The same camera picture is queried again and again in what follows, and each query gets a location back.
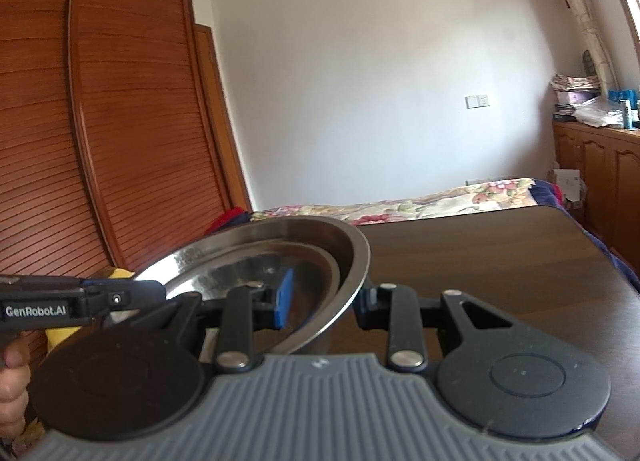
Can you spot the red cloth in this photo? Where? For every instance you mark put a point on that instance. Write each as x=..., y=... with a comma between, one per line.
x=230, y=218

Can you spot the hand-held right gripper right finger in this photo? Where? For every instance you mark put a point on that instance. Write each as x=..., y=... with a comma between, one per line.
x=371, y=307

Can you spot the person's left hand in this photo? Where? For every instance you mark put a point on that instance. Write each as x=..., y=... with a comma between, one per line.
x=14, y=386

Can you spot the large steel bowl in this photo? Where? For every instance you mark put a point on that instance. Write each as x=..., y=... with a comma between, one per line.
x=350, y=251

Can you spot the patterned beige curtain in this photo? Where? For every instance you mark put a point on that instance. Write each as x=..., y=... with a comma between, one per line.
x=575, y=6

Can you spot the window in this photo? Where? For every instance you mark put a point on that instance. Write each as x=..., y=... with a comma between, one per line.
x=625, y=1

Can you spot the clear plastic bag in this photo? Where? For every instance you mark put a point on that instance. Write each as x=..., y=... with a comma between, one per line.
x=600, y=113

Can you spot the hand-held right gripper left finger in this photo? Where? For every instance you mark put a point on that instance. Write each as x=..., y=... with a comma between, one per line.
x=285, y=297

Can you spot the wooden cabinet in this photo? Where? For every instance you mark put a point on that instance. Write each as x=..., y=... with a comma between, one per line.
x=600, y=176

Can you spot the white paper box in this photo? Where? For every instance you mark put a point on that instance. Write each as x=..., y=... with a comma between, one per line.
x=567, y=185

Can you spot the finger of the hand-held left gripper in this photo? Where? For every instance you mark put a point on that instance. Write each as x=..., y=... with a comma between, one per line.
x=130, y=297
x=105, y=283

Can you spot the floral blanket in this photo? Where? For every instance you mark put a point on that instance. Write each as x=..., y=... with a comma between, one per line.
x=400, y=206

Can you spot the pink box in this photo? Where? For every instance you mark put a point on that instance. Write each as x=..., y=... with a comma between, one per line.
x=575, y=98

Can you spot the wooden slatted wardrobe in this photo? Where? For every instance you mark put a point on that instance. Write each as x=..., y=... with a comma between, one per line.
x=115, y=106

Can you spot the white wall switch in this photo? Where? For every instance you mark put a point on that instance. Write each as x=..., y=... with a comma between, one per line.
x=477, y=101

